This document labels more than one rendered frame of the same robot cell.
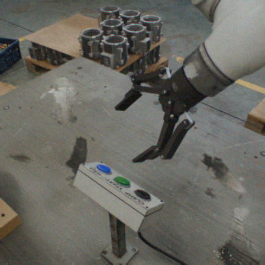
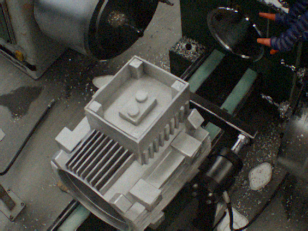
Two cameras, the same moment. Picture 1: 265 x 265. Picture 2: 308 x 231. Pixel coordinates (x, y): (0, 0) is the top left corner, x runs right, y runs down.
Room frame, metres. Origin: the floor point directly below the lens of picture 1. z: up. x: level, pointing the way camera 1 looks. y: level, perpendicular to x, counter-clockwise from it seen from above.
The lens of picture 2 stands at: (-0.04, 0.45, 1.74)
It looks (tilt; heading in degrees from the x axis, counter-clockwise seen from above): 55 degrees down; 273
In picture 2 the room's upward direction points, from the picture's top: 6 degrees counter-clockwise
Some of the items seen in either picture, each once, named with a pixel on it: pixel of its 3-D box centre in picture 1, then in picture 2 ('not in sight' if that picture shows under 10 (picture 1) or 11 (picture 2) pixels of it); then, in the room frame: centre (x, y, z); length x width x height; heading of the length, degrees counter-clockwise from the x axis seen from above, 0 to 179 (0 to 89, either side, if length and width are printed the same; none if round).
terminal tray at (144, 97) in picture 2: not in sight; (138, 110); (0.00, 0.01, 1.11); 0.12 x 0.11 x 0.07; 51
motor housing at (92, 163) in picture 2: not in sight; (128, 160); (0.03, 0.04, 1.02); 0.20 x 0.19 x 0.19; 51
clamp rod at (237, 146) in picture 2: not in sight; (233, 153); (-0.14, 0.04, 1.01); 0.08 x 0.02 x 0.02; 51
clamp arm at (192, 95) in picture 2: not in sight; (196, 104); (-0.09, -0.06, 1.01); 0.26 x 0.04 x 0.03; 141
